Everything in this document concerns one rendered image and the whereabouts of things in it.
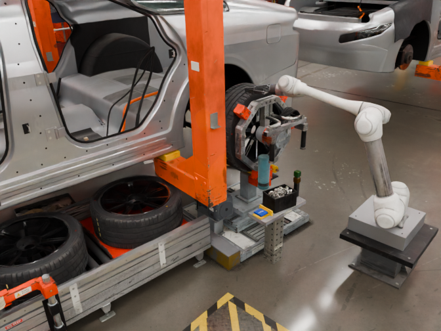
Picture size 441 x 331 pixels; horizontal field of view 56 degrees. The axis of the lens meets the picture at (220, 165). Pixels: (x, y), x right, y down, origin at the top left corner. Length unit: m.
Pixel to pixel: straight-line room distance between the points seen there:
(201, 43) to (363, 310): 1.94
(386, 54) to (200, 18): 3.37
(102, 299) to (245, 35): 2.15
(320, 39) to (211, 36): 3.17
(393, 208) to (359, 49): 2.92
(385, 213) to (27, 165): 2.17
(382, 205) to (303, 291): 0.79
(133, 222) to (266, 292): 1.01
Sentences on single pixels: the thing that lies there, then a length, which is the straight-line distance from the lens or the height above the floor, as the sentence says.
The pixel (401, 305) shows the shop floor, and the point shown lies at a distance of 3.06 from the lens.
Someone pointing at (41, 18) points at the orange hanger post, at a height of 1.52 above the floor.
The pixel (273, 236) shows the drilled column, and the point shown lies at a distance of 3.02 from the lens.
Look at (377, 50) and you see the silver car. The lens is 5.36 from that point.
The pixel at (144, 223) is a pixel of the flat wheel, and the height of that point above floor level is 0.47.
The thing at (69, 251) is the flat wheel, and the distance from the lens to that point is 2.67.
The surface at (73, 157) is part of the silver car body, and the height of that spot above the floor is 0.92.
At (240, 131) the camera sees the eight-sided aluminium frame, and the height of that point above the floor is 0.95.
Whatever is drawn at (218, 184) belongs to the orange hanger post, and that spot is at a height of 0.67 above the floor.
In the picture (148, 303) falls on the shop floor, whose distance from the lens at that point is 2.94.
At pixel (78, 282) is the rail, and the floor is 0.38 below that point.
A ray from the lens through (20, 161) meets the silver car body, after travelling 2.68.
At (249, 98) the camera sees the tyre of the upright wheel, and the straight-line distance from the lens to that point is 3.00.
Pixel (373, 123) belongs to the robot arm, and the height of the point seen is 1.16.
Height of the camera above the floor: 2.03
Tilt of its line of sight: 27 degrees down
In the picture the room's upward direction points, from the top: 2 degrees counter-clockwise
